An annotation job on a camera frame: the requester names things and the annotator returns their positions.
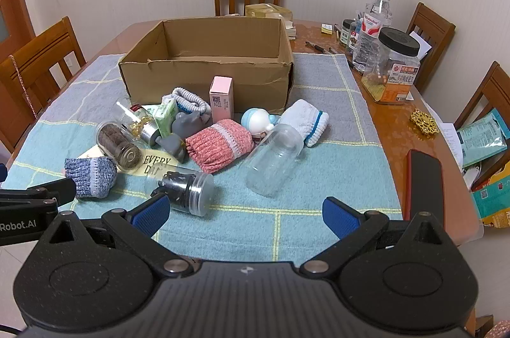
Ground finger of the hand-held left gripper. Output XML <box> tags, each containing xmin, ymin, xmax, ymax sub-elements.
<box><xmin>0</xmin><ymin>178</ymin><xmax>77</xmax><ymax>218</ymax></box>

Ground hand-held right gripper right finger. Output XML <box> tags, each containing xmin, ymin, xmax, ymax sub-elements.
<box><xmin>301</xmin><ymin>197</ymin><xmax>455</xmax><ymax>278</ymax></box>

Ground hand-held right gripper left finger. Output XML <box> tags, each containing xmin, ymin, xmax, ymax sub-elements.
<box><xmin>38</xmin><ymin>195</ymin><xmax>191</xmax><ymax>278</ymax></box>

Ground clear jar of black contents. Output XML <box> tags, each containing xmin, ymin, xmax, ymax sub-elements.
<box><xmin>145</xmin><ymin>165</ymin><xmax>216</xmax><ymax>217</ymax></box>

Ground blue knit sock roll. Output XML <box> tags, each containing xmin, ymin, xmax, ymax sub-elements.
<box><xmin>64</xmin><ymin>157</ymin><xmax>118</xmax><ymax>200</ymax></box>

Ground clear jar of brown contents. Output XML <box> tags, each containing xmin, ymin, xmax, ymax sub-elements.
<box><xmin>95</xmin><ymin>121</ymin><xmax>143</xmax><ymax>173</ymax></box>

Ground clear plastic jar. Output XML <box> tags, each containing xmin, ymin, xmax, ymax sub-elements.
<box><xmin>244</xmin><ymin>123</ymin><xmax>305</xmax><ymax>198</ymax></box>

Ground clear bottle of gold capsules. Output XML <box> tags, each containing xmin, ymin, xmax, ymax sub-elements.
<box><xmin>115</xmin><ymin>101</ymin><xmax>162</xmax><ymax>145</ymax></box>

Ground pink knit sock roll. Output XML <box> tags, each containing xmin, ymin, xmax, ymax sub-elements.
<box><xmin>185</xmin><ymin>119</ymin><xmax>255</xmax><ymax>175</ymax></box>

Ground grey sock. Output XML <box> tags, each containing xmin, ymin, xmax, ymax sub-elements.
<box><xmin>153</xmin><ymin>111</ymin><xmax>208</xmax><ymax>157</ymax></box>

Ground green carton box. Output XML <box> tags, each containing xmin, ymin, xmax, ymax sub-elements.
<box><xmin>141</xmin><ymin>98</ymin><xmax>180</xmax><ymax>137</ymax></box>

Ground white terry sock roll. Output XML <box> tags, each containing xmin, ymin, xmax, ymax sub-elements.
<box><xmin>279</xmin><ymin>99</ymin><xmax>330</xmax><ymax>147</ymax></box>

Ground white ribbed sock roll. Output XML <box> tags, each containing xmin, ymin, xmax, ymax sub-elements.
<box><xmin>171</xmin><ymin>86</ymin><xmax>212</xmax><ymax>116</ymax></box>

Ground blue and white doll figure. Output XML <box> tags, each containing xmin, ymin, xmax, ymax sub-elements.
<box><xmin>240</xmin><ymin>108</ymin><xmax>280</xmax><ymax>141</ymax></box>

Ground pink carton box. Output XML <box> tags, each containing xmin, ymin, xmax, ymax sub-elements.
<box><xmin>209</xmin><ymin>76</ymin><xmax>234</xmax><ymax>124</ymax></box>

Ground brown cardboard box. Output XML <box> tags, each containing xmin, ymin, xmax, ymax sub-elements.
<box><xmin>119</xmin><ymin>17</ymin><xmax>295</xmax><ymax>115</ymax></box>

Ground cream printed card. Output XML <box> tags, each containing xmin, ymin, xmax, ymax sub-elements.
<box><xmin>76</xmin><ymin>145</ymin><xmax>176</xmax><ymax>179</ymax></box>

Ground black case with red edge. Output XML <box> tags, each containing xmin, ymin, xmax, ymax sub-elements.
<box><xmin>404</xmin><ymin>149</ymin><xmax>444</xmax><ymax>222</ymax></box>

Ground gold ornament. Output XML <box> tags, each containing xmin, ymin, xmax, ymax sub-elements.
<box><xmin>410</xmin><ymin>109</ymin><xmax>438</xmax><ymax>140</ymax></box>

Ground loose white papers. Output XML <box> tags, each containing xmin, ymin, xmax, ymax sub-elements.
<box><xmin>422</xmin><ymin>99</ymin><xmax>465</xmax><ymax>169</ymax></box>

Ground large plastic jar black lid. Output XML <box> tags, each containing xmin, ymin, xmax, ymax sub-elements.
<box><xmin>362</xmin><ymin>28</ymin><xmax>421</xmax><ymax>105</ymax></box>

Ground orange and teal carton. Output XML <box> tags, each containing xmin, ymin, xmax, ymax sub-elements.
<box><xmin>471</xmin><ymin>162</ymin><xmax>510</xmax><ymax>229</ymax></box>

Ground teal foil packet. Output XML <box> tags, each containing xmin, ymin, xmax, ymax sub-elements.
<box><xmin>456</xmin><ymin>109</ymin><xmax>510</xmax><ymax>168</ymax></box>

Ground small bottle with blue lid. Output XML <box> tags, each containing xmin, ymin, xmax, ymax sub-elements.
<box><xmin>346</xmin><ymin>19</ymin><xmax>363</xmax><ymax>54</ymax></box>

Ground green jar with black lid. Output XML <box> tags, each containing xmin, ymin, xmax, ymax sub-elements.
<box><xmin>340</xmin><ymin>19</ymin><xmax>356</xmax><ymax>46</ymax></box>

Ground clear water bottle red label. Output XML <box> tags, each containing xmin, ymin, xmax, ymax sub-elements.
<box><xmin>353</xmin><ymin>0</ymin><xmax>393</xmax><ymax>75</ymax></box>

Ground white paper sheet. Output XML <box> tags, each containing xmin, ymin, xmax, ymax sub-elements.
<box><xmin>408</xmin><ymin>29</ymin><xmax>432</xmax><ymax>62</ymax></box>

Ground reddish patterned cloth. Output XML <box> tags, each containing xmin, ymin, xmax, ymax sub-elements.
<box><xmin>488</xmin><ymin>318</ymin><xmax>510</xmax><ymax>338</ymax></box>

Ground gold tissue pack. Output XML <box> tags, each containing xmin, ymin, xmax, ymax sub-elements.
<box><xmin>244</xmin><ymin>4</ymin><xmax>294</xmax><ymax>28</ymax></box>

